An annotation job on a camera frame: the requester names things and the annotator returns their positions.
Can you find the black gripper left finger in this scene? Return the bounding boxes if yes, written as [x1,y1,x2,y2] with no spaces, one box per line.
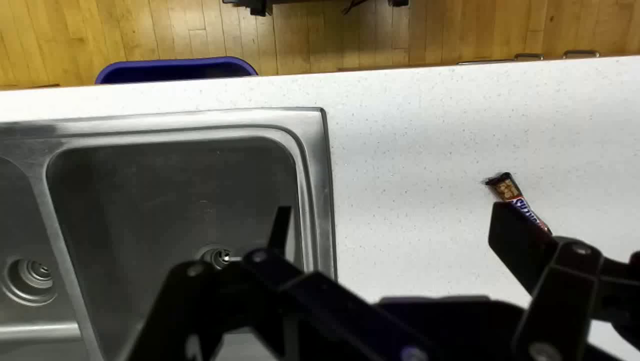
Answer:
[127,206,440,361]

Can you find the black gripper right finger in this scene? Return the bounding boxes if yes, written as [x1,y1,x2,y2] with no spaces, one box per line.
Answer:
[488,203,640,361]

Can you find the brown chocolate bar wrapper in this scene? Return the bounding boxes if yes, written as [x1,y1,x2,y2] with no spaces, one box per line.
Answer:
[485,172,552,233]

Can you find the stainless steel double sink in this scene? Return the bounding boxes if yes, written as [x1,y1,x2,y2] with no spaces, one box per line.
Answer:
[0,106,337,361]

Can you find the blue recycling bin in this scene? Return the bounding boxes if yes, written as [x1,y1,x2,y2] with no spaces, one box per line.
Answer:
[96,56,258,84]

